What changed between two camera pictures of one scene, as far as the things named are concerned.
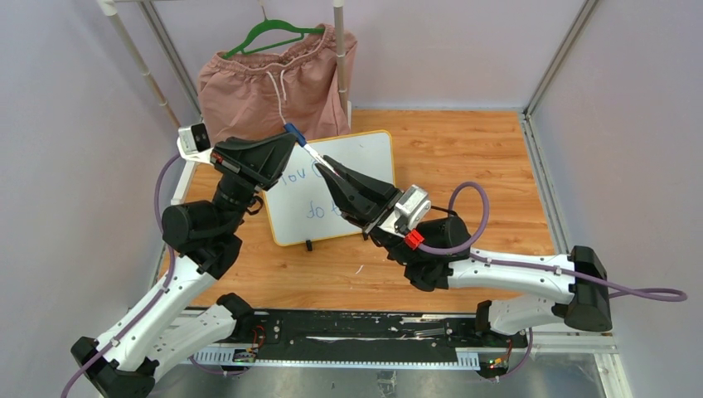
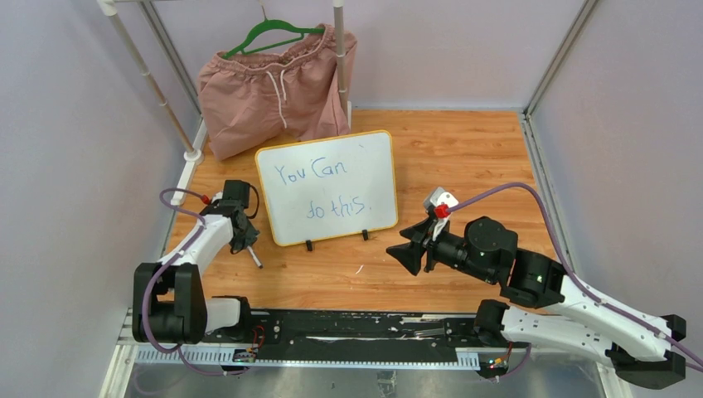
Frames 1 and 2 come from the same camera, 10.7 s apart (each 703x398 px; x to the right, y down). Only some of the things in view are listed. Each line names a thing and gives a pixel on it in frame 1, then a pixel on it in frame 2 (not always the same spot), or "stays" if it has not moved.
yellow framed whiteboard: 303,205 stays
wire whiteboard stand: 309,243 stays
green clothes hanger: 270,22 stays
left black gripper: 259,164 → 248,240
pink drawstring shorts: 242,95 stays
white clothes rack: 111,7 stays
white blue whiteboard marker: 320,159 → 254,257
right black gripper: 357,207 → 409,253
